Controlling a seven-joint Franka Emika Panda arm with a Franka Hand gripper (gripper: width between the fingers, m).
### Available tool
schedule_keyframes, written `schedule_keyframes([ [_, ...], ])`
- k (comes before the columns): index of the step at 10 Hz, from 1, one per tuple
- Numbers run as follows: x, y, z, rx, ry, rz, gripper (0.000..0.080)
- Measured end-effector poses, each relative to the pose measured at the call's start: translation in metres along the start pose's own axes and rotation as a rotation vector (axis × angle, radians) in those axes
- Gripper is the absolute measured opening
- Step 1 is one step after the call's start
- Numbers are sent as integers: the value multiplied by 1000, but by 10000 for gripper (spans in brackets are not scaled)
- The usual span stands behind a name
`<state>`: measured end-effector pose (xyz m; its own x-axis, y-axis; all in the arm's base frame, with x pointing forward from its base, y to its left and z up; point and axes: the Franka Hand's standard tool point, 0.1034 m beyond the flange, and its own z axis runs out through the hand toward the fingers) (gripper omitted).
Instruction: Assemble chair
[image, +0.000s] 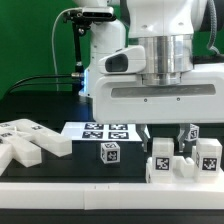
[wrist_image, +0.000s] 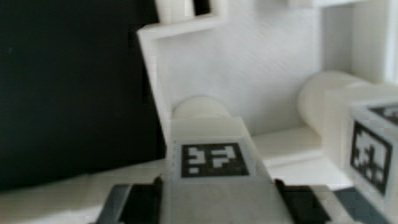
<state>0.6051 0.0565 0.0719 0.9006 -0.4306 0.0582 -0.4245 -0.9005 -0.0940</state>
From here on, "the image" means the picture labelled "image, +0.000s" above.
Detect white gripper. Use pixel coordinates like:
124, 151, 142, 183
93, 45, 224, 152

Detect white chair seat part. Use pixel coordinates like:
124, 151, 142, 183
145, 156, 195, 184

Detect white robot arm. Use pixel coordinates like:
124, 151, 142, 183
93, 0, 224, 124

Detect white chair part far left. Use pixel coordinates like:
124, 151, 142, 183
0, 124, 42, 176

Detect white marker cube right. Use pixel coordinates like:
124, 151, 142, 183
186, 124, 199, 142

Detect white marker cube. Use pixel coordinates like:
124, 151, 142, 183
100, 142, 120, 164
186, 124, 199, 142

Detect white marker cube front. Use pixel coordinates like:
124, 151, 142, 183
100, 142, 120, 164

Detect white paper marker sheet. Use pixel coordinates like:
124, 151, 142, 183
61, 122, 141, 142

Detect white front fence bar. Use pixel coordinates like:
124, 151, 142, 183
0, 183, 224, 210

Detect grey robot hose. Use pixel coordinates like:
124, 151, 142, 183
206, 0, 221, 56

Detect black camera on stand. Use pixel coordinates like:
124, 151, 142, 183
63, 6, 116, 78

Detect white camera cable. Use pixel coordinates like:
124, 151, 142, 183
50, 8, 74, 92

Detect black cables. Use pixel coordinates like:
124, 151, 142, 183
7, 73, 84, 94

